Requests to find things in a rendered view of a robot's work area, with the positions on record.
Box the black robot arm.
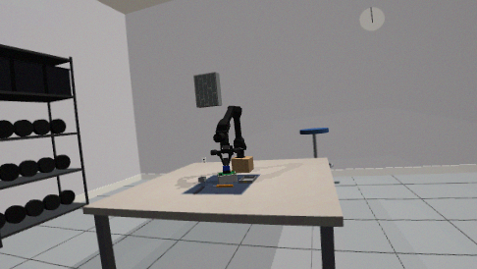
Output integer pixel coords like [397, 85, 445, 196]
[213, 106, 246, 158]

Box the dark blue-grey work mat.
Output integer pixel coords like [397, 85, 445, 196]
[181, 174, 261, 195]

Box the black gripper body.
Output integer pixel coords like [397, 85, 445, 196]
[210, 140, 240, 155]

